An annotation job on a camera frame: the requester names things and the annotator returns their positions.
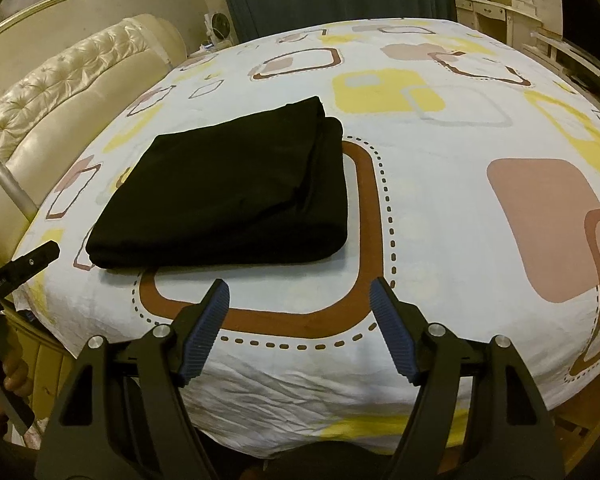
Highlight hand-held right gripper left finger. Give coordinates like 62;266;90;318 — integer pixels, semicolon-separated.
35;279;231;480

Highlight grey metal pole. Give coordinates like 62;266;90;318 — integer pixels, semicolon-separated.
0;137;38;213

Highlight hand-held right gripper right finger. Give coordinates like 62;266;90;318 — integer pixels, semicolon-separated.
369;276;566;480

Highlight small white fan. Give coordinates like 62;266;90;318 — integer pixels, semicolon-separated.
201;10;239;51

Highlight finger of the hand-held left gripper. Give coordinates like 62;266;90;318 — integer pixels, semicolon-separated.
9;241;61;282

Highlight cream bed frame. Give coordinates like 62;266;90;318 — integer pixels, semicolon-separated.
0;305;88;446

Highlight white dresser with mirror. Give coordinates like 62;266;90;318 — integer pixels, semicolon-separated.
452;0;541;46

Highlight black pants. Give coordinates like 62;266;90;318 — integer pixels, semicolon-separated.
85;95;351;270

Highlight person's left hand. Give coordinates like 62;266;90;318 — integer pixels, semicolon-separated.
2;357;32;394

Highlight bed with patterned sheet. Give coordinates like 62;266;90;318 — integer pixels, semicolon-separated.
12;17;600;461

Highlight cream tufted headboard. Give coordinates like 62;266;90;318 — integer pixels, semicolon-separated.
0;14;188;271

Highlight white television cabinet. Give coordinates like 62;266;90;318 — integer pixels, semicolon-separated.
522;27;600;111

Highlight black television screen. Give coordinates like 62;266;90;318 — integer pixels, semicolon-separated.
560;0;600;58

